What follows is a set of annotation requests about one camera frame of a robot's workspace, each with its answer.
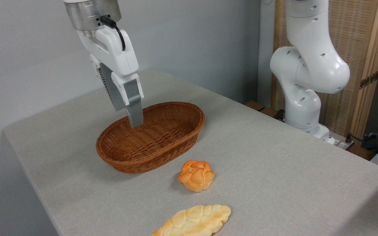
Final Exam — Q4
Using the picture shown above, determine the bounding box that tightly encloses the brown wicker oval basket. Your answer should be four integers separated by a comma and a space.
96, 101, 206, 174

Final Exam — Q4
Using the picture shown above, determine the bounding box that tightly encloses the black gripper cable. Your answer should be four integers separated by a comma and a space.
100, 16, 126, 52

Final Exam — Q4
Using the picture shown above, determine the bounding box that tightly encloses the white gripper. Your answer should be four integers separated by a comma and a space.
77, 28, 144, 129

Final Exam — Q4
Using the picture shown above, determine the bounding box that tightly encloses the wooden rattan folding screen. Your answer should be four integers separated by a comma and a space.
271, 0, 378, 142

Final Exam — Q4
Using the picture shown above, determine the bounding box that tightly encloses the dark metal screen hinge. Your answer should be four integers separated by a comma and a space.
359, 70, 378, 90

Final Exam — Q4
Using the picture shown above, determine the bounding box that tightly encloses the round knotted bread roll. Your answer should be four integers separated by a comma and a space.
177, 160, 216, 193

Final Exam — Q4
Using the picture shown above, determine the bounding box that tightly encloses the long flat braided bread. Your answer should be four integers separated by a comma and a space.
152, 204, 232, 236

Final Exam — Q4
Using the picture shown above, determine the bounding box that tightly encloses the black power cable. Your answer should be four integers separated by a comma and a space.
344, 132, 378, 154

